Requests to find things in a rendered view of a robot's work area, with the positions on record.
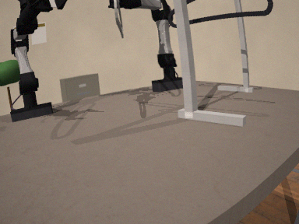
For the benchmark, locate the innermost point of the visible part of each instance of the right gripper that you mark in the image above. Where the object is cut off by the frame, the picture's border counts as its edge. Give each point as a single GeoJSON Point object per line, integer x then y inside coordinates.
{"type": "Point", "coordinates": [34, 7]}

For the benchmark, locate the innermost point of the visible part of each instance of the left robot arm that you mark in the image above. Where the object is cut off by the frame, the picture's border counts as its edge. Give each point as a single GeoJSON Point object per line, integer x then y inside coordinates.
{"type": "Point", "coordinates": [165, 57]}

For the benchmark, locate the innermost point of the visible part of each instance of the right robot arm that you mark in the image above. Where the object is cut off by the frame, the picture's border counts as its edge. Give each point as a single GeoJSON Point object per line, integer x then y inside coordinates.
{"type": "Point", "coordinates": [28, 84]}

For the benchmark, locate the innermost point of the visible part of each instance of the black clothes hanger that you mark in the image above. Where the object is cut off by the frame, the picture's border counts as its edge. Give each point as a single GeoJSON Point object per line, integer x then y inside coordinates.
{"type": "Point", "coordinates": [225, 16]}

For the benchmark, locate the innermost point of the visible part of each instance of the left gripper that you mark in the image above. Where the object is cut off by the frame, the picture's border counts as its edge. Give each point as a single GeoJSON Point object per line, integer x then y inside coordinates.
{"type": "Point", "coordinates": [122, 5]}

